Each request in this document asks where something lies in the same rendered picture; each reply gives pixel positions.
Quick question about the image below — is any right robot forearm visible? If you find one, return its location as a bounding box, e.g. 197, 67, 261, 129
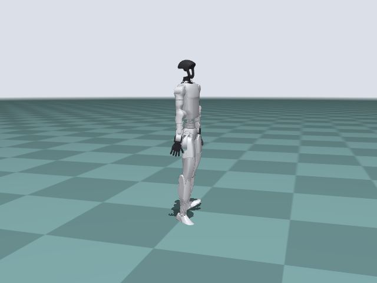
175, 111, 184, 142

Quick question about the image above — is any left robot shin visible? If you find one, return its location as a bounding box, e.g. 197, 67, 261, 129
188, 173, 195, 203

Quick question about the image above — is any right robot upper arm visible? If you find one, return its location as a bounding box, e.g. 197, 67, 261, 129
174, 85, 187, 119

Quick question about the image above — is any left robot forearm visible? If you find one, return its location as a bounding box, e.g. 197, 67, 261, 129
194, 112, 201, 133

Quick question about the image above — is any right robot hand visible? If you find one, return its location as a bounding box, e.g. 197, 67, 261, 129
170, 135, 184, 156

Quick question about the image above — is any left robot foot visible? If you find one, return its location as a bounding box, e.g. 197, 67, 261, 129
187, 199, 201, 210

